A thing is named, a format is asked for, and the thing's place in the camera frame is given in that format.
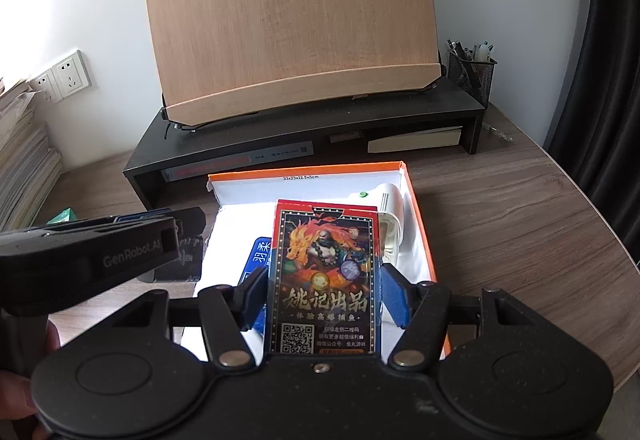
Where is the white mosquito heater with bottle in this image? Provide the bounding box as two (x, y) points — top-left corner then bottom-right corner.
(359, 183), (405, 266)

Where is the blue floss pick box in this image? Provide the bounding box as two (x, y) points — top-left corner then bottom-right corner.
(234, 236), (271, 336)

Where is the wooden book stand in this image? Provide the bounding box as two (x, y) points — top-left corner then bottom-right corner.
(146, 0), (440, 126)

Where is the beige booklet under riser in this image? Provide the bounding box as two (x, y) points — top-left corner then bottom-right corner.
(368, 126), (462, 154)

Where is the red blue playing card box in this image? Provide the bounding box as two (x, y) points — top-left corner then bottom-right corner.
(265, 200), (382, 356)

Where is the white wall socket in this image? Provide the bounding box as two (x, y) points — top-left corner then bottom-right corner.
(52, 49), (92, 99)
(29, 68), (60, 96)

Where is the person's left hand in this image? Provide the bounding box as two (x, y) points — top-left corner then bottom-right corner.
(0, 321), (60, 422)

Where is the green bandage box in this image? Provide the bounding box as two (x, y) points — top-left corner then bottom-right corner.
(47, 207), (78, 226)

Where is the small clear pen on table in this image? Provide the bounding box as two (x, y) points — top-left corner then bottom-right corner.
(483, 122), (513, 143)

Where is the orange white box lid tray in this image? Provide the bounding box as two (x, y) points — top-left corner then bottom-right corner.
(196, 162), (436, 359)

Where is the black monitor riser shelf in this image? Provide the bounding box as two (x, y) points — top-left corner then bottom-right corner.
(122, 77), (486, 209)

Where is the black mesh pen holder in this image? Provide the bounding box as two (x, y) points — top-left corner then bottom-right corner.
(447, 40), (497, 108)

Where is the stack of books and papers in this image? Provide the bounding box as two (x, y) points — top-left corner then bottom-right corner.
(1, 79), (63, 232)

